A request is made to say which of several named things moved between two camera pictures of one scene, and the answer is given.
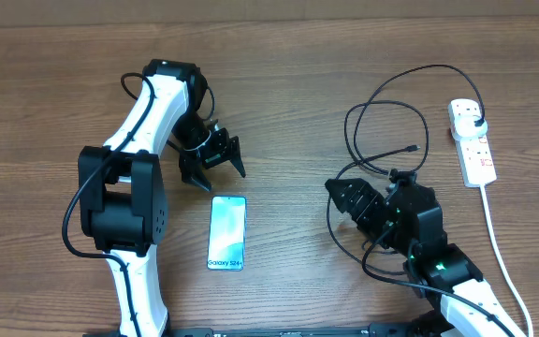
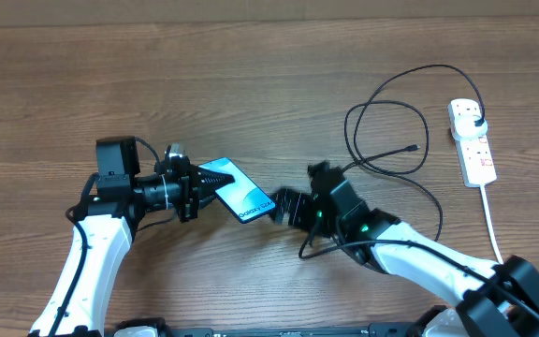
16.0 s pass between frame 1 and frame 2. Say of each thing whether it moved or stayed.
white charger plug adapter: stayed
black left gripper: moved
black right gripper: moved
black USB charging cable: stayed
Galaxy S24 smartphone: moved
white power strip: stayed
